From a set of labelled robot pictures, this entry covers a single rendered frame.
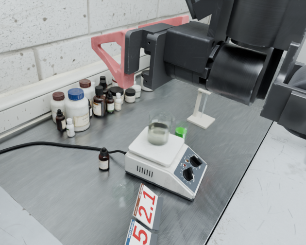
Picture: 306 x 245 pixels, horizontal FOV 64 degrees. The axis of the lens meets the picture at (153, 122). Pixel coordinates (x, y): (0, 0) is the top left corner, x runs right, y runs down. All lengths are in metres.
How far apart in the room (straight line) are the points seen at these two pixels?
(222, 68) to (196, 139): 0.59
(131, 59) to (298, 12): 0.16
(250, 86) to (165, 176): 0.41
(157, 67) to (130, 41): 0.04
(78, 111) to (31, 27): 0.28
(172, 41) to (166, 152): 0.40
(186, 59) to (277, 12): 0.09
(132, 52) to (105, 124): 0.60
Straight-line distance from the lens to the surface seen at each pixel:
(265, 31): 0.25
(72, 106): 0.78
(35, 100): 0.87
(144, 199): 0.60
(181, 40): 0.27
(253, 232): 0.66
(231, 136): 0.91
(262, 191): 0.76
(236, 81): 0.27
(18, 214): 0.64
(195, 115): 0.94
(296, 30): 0.26
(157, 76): 0.29
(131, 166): 0.66
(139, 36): 0.28
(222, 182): 0.73
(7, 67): 0.84
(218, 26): 0.27
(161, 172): 0.62
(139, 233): 0.56
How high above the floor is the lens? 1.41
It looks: 35 degrees down
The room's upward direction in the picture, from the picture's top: 7 degrees clockwise
